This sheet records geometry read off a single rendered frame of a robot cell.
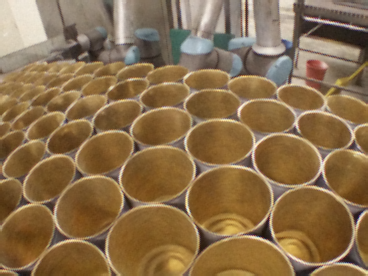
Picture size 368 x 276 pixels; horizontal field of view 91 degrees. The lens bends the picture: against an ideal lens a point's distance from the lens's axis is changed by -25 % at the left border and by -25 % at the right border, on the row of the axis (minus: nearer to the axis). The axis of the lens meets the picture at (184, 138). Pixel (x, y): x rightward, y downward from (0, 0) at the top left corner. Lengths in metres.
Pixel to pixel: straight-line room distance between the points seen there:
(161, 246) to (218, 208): 0.07
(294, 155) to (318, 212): 0.07
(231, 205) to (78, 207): 0.16
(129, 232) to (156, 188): 0.09
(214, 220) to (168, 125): 0.13
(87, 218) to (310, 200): 0.22
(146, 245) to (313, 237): 0.17
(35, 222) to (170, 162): 0.16
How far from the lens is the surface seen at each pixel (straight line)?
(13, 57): 1.42
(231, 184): 0.22
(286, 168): 0.28
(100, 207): 0.26
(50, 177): 0.30
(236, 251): 0.19
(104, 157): 0.30
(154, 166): 0.25
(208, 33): 0.75
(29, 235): 0.28
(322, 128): 0.31
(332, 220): 0.22
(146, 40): 1.15
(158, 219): 0.20
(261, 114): 0.31
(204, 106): 0.32
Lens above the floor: 1.36
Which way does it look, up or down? 40 degrees down
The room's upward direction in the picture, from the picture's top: 7 degrees counter-clockwise
